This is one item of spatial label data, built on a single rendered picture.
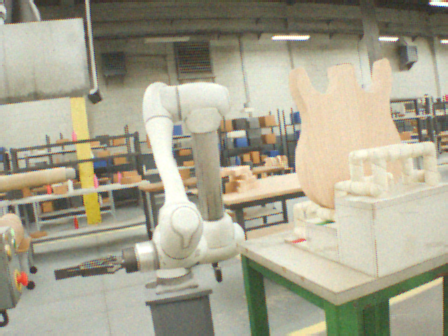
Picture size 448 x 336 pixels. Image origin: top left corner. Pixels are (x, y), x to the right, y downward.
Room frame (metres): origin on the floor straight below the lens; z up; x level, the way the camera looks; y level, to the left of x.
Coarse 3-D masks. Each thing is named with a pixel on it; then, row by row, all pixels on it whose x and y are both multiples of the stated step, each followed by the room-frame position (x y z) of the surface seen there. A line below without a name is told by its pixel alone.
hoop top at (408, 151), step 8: (408, 144) 0.87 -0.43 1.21; (416, 144) 0.87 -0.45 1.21; (424, 144) 0.87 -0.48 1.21; (432, 144) 0.88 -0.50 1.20; (376, 152) 0.83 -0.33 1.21; (384, 152) 0.83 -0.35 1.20; (392, 152) 0.83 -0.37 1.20; (400, 152) 0.84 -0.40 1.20; (408, 152) 0.85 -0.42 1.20; (416, 152) 0.86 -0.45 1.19; (424, 152) 0.87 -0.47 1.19; (392, 160) 0.84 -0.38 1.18
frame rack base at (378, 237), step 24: (408, 192) 0.85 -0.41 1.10; (432, 192) 0.86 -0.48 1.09; (336, 216) 0.93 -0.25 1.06; (360, 216) 0.84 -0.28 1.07; (384, 216) 0.80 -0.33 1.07; (408, 216) 0.83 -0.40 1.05; (432, 216) 0.85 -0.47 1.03; (360, 240) 0.84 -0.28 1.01; (384, 240) 0.80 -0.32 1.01; (408, 240) 0.83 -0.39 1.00; (432, 240) 0.85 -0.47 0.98; (360, 264) 0.85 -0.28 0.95; (384, 264) 0.80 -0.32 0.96; (408, 264) 0.83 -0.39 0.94
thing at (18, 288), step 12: (0, 228) 1.01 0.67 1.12; (0, 240) 0.90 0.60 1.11; (12, 240) 1.00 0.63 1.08; (0, 252) 0.90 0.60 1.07; (12, 252) 0.98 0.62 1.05; (0, 264) 0.89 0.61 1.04; (12, 264) 0.96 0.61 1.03; (0, 276) 0.89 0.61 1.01; (12, 276) 0.93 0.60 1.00; (0, 288) 0.89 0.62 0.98; (12, 288) 0.91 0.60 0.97; (24, 288) 1.04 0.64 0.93; (0, 300) 0.89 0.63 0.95; (12, 300) 0.90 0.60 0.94; (0, 312) 0.92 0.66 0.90; (0, 324) 0.91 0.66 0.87
